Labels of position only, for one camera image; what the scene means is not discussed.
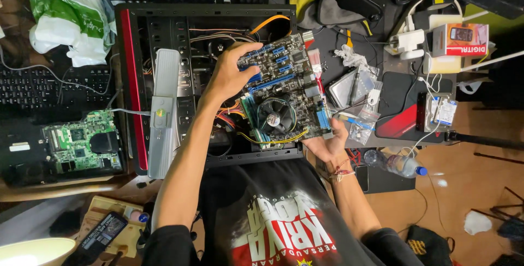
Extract person's right hand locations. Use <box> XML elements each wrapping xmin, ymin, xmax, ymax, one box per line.
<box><xmin>302</xmin><ymin>118</ymin><xmax>349</xmax><ymax>163</ymax></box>

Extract person's left hand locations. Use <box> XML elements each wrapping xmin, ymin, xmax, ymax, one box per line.
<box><xmin>203</xmin><ymin>42</ymin><xmax>264</xmax><ymax>104</ymax></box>

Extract black desktop motherboard with fan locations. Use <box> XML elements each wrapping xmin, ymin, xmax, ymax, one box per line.
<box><xmin>237</xmin><ymin>31</ymin><xmax>333</xmax><ymax>149</ymax></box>

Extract small clear plastic bags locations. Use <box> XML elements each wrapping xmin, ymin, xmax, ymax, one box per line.
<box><xmin>348</xmin><ymin>90</ymin><xmax>383</xmax><ymax>146</ymax></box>

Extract red thread wristband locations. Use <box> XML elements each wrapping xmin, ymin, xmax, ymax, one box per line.
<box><xmin>328</xmin><ymin>157</ymin><xmax>356</xmax><ymax>184</ymax></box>

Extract grey screwdriver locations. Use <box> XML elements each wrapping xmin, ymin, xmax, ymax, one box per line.
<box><xmin>349</xmin><ymin>66</ymin><xmax>362</xmax><ymax>106</ymax></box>

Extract black smartphone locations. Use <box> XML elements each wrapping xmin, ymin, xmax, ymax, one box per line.
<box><xmin>355</xmin><ymin>165</ymin><xmax>370</xmax><ymax>193</ymax></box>

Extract clear plastic water bottle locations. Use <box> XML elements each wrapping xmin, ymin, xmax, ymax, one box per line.
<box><xmin>364</xmin><ymin>149</ymin><xmax>428</xmax><ymax>178</ymax></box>

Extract black red mouse pad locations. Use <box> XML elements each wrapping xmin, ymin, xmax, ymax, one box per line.
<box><xmin>374</xmin><ymin>71</ymin><xmax>456</xmax><ymax>144</ymax></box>

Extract crumpled white tissue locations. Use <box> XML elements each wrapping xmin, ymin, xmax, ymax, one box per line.
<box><xmin>334</xmin><ymin>44</ymin><xmax>371</xmax><ymax>70</ymax></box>

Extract silver hard disk drive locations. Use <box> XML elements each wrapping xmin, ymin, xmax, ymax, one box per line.
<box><xmin>424</xmin><ymin>92</ymin><xmax>458</xmax><ymax>132</ymax></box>

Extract black printed t-shirt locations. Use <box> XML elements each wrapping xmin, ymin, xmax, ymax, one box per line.
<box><xmin>141</xmin><ymin>157</ymin><xmax>424</xmax><ymax>266</ymax></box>

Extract white power adapter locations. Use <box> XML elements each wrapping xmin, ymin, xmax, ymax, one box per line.
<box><xmin>384</xmin><ymin>29</ymin><xmax>426</xmax><ymax>60</ymax></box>

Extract black yellow bag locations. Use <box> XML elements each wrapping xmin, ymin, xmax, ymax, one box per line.
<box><xmin>288</xmin><ymin>0</ymin><xmax>389</xmax><ymax>37</ymax></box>

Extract black pouch with gold print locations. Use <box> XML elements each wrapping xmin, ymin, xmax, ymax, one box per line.
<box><xmin>405</xmin><ymin>224</ymin><xmax>456</xmax><ymax>266</ymax></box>

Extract black red computer case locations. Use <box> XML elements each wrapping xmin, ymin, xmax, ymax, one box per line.
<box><xmin>115</xmin><ymin>3</ymin><xmax>305</xmax><ymax>175</ymax></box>

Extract black tripod leg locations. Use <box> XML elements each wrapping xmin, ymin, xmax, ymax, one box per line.
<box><xmin>445</xmin><ymin>130</ymin><xmax>524</xmax><ymax>151</ymax></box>

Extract red white multimeter box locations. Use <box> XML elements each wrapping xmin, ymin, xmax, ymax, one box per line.
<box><xmin>432</xmin><ymin>23</ymin><xmax>490</xmax><ymax>58</ymax></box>

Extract crumpled white paper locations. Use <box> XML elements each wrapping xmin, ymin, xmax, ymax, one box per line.
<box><xmin>464</xmin><ymin>210</ymin><xmax>493</xmax><ymax>236</ymax></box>

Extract grey power strip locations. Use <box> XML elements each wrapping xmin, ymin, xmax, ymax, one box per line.
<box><xmin>147</xmin><ymin>48</ymin><xmax>181</xmax><ymax>180</ymax></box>

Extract black handheld device with label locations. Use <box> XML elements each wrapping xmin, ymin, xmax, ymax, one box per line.
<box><xmin>61</xmin><ymin>211</ymin><xmax>129</xmax><ymax>266</ymax></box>

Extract opened laptop with green board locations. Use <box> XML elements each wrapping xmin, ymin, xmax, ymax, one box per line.
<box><xmin>0</xmin><ymin>110</ymin><xmax>127</xmax><ymax>187</ymax></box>

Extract white green plastic bag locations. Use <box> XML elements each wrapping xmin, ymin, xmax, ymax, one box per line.
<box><xmin>20</xmin><ymin>0</ymin><xmax>118</xmax><ymax>68</ymax></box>

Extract black laptop keyboard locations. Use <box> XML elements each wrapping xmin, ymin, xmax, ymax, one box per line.
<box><xmin>0</xmin><ymin>62</ymin><xmax>116</xmax><ymax>111</ymax></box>

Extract cream lamp shade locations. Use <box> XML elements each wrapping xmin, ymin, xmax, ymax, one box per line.
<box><xmin>0</xmin><ymin>237</ymin><xmax>77</xmax><ymax>266</ymax></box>

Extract blue handled screwdriver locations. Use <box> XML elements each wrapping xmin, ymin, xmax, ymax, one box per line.
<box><xmin>337</xmin><ymin>112</ymin><xmax>376</xmax><ymax>131</ymax></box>

